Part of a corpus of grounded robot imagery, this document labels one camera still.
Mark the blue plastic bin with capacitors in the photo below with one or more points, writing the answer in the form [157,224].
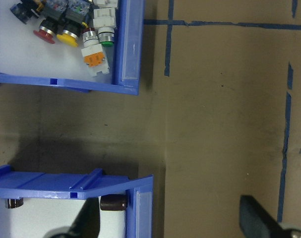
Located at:
[66,183]

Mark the blue plastic bin with buttons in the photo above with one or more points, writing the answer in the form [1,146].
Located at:
[126,37]

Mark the white button with orange block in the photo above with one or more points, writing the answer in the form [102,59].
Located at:
[94,58]

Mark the yellow mushroom push button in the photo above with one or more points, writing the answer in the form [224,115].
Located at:
[68,36]

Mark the green button with white block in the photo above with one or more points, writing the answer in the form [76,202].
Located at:
[106,29]

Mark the red mushroom push button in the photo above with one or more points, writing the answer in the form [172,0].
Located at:
[47,32]

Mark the white contact block button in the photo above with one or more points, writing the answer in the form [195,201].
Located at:
[105,2]

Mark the black button with yellow base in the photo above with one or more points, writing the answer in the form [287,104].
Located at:
[22,11]

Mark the white foam bin liner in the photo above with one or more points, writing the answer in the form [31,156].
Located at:
[28,223]

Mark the small parts in bin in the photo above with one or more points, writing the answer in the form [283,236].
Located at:
[16,57]

